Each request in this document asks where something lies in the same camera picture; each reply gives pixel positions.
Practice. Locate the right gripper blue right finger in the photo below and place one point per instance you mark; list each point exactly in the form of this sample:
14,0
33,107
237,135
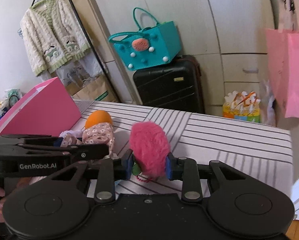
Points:
186,170

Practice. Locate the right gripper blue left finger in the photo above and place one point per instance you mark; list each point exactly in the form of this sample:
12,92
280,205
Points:
110,171

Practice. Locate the pink strawberry plush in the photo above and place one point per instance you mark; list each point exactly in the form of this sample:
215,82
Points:
150,147

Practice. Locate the person's left hand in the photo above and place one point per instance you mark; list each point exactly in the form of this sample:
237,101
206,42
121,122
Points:
11,185

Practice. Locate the purple plush toy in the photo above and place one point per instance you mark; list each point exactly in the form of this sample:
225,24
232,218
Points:
69,138

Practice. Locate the pink storage box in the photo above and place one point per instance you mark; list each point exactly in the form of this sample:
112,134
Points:
47,109

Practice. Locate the black suitcase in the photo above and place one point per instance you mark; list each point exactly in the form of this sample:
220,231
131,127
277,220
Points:
175,86

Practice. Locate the brown paper shopping bag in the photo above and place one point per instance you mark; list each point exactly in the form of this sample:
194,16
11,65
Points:
93,88

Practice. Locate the striped pink table cloth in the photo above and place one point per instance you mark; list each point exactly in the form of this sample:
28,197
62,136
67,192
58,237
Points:
261,151

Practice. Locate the colourful cartoon gift bag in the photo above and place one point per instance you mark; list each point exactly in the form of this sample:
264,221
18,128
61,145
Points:
242,106

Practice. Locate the teal felt handbag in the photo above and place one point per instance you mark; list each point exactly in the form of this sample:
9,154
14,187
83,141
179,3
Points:
147,47

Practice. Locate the cream knitted cardigan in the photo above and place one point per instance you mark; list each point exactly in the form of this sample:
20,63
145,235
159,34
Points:
52,36

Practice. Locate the pink paper gift bag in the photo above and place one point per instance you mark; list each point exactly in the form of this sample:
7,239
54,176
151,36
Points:
283,58

